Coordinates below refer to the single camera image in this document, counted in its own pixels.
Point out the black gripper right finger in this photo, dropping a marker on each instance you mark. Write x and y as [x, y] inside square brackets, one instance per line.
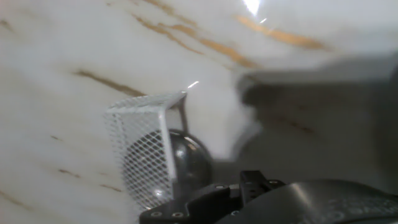
[258, 186]

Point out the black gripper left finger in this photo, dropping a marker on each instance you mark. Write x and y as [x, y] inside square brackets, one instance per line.
[202, 208]

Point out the round metal plate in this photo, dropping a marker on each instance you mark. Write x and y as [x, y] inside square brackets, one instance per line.
[192, 165]

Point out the marble pattern board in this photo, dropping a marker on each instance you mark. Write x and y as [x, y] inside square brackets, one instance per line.
[62, 46]

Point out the clear plastic box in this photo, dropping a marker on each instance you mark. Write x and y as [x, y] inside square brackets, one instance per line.
[140, 146]

